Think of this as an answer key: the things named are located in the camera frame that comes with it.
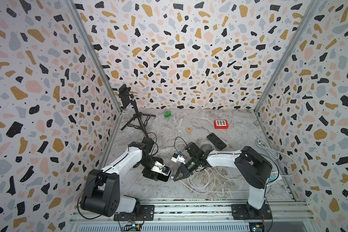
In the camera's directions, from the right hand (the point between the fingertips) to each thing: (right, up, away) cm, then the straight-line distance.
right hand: (175, 181), depth 77 cm
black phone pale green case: (+28, +17, +27) cm, 43 cm away
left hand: (-10, +4, +7) cm, 13 cm away
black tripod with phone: (-27, +33, +21) cm, 47 cm away
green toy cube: (-9, +38, +40) cm, 56 cm away
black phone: (-7, +1, +1) cm, 7 cm away
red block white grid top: (+33, +30, +33) cm, 55 cm away
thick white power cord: (+64, +10, +18) cm, 67 cm away
